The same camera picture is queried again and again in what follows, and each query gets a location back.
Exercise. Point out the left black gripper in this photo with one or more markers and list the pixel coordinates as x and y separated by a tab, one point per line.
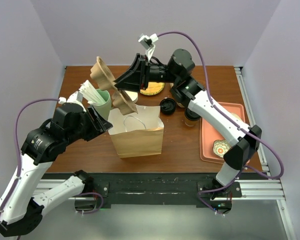
101	125

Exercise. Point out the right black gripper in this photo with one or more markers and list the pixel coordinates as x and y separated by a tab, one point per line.
138	74

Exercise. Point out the single cardboard cup carrier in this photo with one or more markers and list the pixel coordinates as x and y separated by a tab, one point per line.
105	80

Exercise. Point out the brown paper bag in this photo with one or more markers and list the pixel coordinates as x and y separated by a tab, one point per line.
137	134

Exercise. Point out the brown paper coffee cup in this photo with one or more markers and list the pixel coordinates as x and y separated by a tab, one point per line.
191	118

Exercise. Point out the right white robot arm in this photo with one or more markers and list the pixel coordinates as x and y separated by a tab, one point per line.
188	92

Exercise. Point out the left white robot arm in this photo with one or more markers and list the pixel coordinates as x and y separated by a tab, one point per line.
21	211

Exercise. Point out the green straw holder cup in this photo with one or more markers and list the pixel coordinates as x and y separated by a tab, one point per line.
103	108

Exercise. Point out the stack of paper cups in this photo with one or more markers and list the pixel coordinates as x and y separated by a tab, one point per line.
133	96

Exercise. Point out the yellow woven coaster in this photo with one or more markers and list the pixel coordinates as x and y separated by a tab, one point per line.
154	88

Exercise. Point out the white wrapped straws bundle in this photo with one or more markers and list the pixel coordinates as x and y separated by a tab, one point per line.
89	92

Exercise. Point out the stack of black lids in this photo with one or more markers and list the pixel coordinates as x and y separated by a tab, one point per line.
168	106

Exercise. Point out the pink plastic tray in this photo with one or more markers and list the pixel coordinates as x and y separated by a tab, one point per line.
208	134

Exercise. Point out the white square bowl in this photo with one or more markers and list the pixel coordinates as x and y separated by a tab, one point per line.
237	117

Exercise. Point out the floral patterned small dish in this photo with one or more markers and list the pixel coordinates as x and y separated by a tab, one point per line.
220	147

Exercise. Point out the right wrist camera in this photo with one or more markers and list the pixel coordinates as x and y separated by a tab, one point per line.
148	42

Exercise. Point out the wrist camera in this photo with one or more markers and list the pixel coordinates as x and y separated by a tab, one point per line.
148	42
75	98

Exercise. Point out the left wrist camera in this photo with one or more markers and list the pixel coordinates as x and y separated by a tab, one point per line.
75	98

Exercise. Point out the aluminium frame rail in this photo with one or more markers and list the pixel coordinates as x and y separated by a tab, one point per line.
252	190

